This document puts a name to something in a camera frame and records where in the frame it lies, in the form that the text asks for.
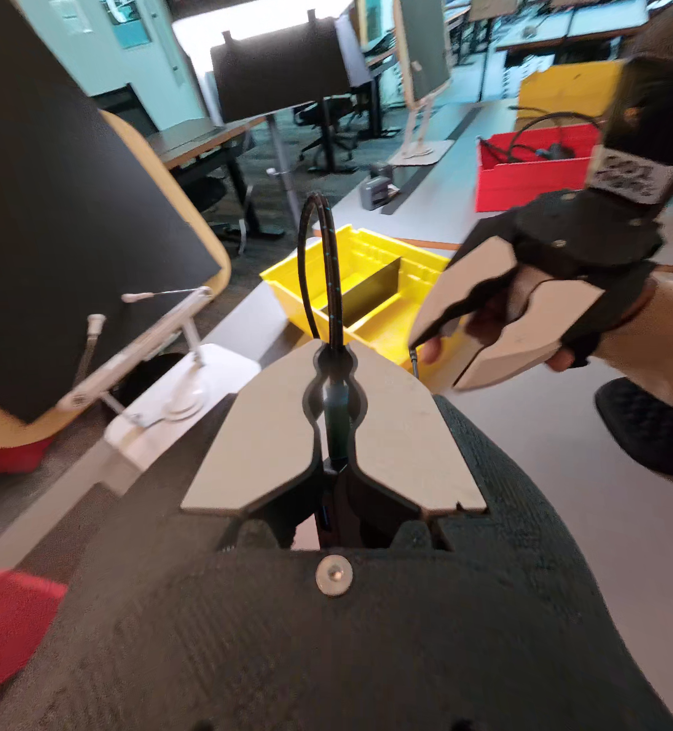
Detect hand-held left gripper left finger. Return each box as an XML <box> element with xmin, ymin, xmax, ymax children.
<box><xmin>179</xmin><ymin>340</ymin><xmax>324</xmax><ymax>519</ymax></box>

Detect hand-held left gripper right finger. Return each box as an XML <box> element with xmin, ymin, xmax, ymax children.
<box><xmin>345</xmin><ymin>341</ymin><xmax>488</xmax><ymax>519</ymax></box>

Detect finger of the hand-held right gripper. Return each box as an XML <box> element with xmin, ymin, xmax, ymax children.
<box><xmin>408</xmin><ymin>236</ymin><xmax>523</xmax><ymax>349</ymax></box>
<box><xmin>451</xmin><ymin>280</ymin><xmax>606</xmax><ymax>392</ymax></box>

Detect red plastic bin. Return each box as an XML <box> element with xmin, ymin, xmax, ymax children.
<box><xmin>475</xmin><ymin>123</ymin><xmax>603</xmax><ymax>213</ymax></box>
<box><xmin>0</xmin><ymin>570</ymin><xmax>68</xmax><ymax>694</ymax></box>

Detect black hdmi cable green plugs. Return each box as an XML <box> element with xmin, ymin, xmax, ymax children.
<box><xmin>297</xmin><ymin>191</ymin><xmax>354</xmax><ymax>535</ymax></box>

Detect yellow plastic bin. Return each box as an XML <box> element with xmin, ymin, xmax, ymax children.
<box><xmin>259</xmin><ymin>224</ymin><xmax>466</xmax><ymax>369</ymax></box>
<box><xmin>516</xmin><ymin>60</ymin><xmax>625</xmax><ymax>135</ymax></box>

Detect person's right forearm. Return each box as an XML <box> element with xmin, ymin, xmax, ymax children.
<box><xmin>590</xmin><ymin>273</ymin><xmax>673</xmax><ymax>423</ymax></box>

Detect person's right hand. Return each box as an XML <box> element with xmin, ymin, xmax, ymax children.
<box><xmin>418</xmin><ymin>283</ymin><xmax>578</xmax><ymax>373</ymax></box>

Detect black bin divider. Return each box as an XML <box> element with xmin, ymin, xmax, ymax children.
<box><xmin>341</xmin><ymin>256</ymin><xmax>401</xmax><ymax>327</ymax></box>

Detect black board on white stand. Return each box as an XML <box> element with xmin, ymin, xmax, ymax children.
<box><xmin>57</xmin><ymin>286</ymin><xmax>262</xmax><ymax>498</ymax></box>

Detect white board stand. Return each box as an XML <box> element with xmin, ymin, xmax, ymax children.
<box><xmin>389</xmin><ymin>97</ymin><xmax>456</xmax><ymax>168</ymax></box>

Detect black chair armrest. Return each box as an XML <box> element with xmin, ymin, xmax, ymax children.
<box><xmin>595</xmin><ymin>377</ymin><xmax>673</xmax><ymax>479</ymax></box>

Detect grey light stand pole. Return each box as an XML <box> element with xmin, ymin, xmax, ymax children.
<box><xmin>264</xmin><ymin>114</ymin><xmax>306</xmax><ymax>229</ymax></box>

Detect black office chair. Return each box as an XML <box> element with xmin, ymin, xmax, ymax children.
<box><xmin>293</xmin><ymin>94</ymin><xmax>361</xmax><ymax>172</ymax></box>

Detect wood-framed black board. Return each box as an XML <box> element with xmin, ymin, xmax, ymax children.
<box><xmin>0</xmin><ymin>0</ymin><xmax>233</xmax><ymax>446</ymax></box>
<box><xmin>392</xmin><ymin>0</ymin><xmax>453</xmax><ymax>110</ymax></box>

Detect red crate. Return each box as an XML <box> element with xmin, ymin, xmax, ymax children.
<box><xmin>0</xmin><ymin>437</ymin><xmax>54</xmax><ymax>477</ymax></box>

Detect black rectangular board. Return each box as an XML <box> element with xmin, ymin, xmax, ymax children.
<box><xmin>210</xmin><ymin>8</ymin><xmax>353</xmax><ymax>123</ymax></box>

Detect wooden desk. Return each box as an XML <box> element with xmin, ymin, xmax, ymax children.
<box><xmin>142</xmin><ymin>117</ymin><xmax>269</xmax><ymax>241</ymax></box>

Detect bright studio light panel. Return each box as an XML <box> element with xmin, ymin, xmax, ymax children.
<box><xmin>171</xmin><ymin>0</ymin><xmax>372</xmax><ymax>126</ymax></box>

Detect small grey action camera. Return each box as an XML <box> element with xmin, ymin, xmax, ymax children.
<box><xmin>359</xmin><ymin>161</ymin><xmax>397</xmax><ymax>211</ymax></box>

